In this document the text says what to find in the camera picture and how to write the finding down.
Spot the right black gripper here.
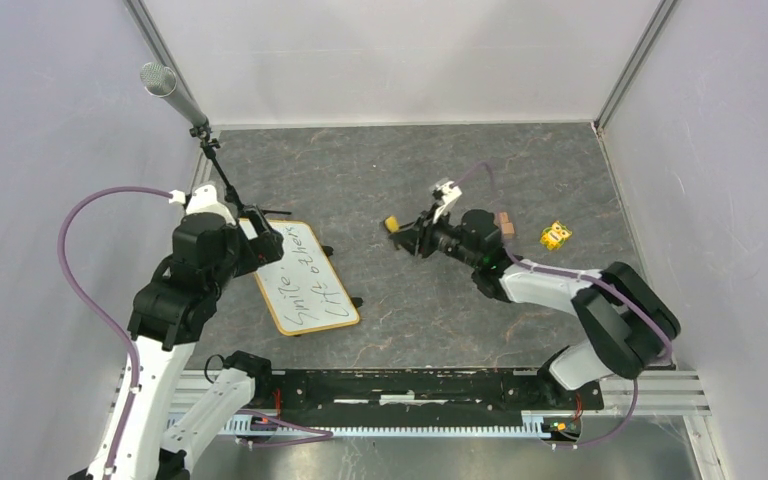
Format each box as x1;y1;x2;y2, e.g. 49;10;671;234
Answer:
388;203;479;270

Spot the yellow bone shaped eraser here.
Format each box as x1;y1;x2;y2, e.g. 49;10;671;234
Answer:
383;216;400;234

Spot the yellow framed whiteboard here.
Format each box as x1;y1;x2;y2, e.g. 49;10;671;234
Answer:
254;220;360;336

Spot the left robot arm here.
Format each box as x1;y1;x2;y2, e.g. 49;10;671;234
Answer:
73;204;283;479

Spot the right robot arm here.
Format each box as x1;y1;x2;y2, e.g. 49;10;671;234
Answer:
383;209;681;408

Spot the lower wooden cube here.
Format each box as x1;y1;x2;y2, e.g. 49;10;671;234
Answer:
500;222;516;240

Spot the black microphone tripod stand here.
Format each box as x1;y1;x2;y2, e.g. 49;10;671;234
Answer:
189;124;271;225

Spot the yellow owl toy block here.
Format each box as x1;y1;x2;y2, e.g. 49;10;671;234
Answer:
539;221;572;251

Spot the silver microphone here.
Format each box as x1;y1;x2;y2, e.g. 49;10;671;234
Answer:
139;62;209;128

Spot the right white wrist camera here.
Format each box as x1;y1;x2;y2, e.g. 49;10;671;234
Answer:
431;178;462;224

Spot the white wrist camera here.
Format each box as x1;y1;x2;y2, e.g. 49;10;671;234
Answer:
168;182;236;224
431;178;462;224

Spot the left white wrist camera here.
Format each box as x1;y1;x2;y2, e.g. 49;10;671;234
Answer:
168;182;236;224

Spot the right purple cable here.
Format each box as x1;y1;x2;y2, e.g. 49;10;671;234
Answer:
453;160;675;450

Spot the purple cable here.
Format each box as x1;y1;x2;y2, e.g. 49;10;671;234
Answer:
57;186;183;480
453;160;675;450

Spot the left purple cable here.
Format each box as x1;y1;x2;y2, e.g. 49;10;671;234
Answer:
57;186;183;480

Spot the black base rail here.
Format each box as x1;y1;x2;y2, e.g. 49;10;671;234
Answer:
248;368;604;429

